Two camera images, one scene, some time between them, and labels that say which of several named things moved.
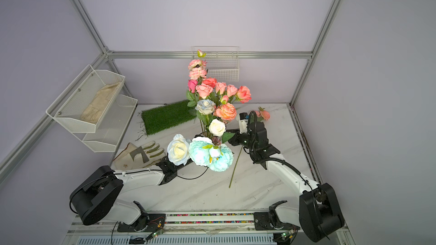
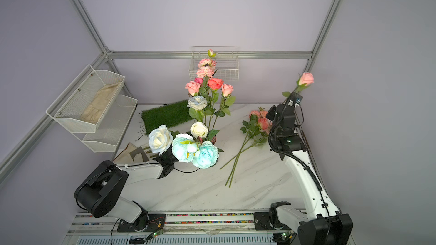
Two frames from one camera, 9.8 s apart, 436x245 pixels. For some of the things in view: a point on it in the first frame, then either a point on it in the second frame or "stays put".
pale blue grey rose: (205, 106) → (197, 102)
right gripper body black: (244, 140) → (272, 115)
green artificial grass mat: (158, 118) stays put
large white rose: (178, 150) → (160, 139)
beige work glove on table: (133, 157) stays put
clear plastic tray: (235, 228) stays put
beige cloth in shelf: (92, 112) stays put
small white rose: (217, 127) → (198, 129)
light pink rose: (204, 90) → (193, 87)
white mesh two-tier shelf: (92, 108) stays put
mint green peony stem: (218, 157) → (204, 155)
